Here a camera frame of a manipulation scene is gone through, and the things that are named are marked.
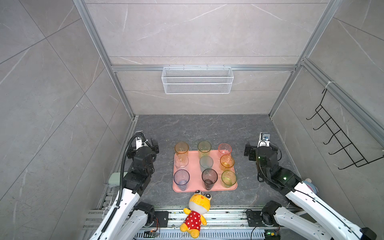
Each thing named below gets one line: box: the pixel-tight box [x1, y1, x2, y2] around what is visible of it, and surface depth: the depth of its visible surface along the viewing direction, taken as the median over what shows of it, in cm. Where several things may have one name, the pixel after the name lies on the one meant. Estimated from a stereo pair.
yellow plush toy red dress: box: [180, 190, 212, 239], surface depth 72 cm
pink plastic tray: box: [172, 150, 238, 193], surface depth 85 cm
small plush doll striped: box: [303, 178, 319, 194], surface depth 80 cm
